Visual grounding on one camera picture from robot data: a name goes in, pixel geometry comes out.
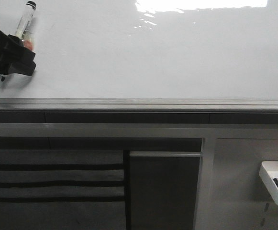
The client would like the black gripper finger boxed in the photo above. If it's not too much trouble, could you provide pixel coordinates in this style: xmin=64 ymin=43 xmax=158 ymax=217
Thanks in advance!
xmin=8 ymin=49 xmax=36 ymax=76

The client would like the white marker with black cap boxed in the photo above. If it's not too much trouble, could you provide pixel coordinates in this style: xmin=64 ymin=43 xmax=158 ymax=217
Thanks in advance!
xmin=0 ymin=0 xmax=37 ymax=82

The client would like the dark glass panel with stripes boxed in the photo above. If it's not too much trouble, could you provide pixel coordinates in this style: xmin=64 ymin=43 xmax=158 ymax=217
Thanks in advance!
xmin=0 ymin=137 xmax=202 ymax=230

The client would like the white whiteboard with aluminium frame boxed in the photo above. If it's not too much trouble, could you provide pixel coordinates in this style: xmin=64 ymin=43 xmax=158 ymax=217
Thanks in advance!
xmin=0 ymin=0 xmax=278 ymax=112

